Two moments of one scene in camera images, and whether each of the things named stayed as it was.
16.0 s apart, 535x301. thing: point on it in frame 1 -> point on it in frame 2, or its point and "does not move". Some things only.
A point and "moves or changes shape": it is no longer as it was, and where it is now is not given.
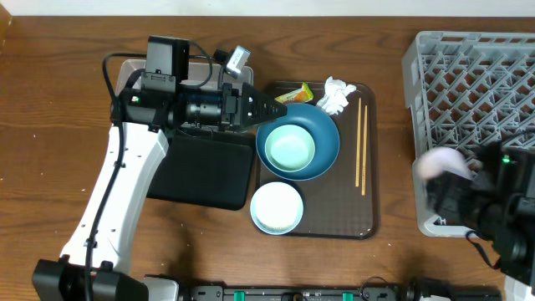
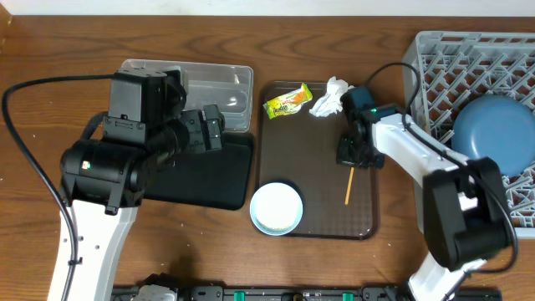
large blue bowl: [300, 146] -> [496, 126]
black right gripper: [450, 197] -> [343, 155]
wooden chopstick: [358, 160] moves or changes shape
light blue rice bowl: [277, 208] does not move
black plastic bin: [206, 169] does not move
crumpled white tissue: [334, 99] does not move
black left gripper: [237, 102] -> [194, 123]
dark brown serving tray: [343, 203] does not move
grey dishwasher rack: [470, 91] does not move
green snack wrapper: [303, 94] does not move
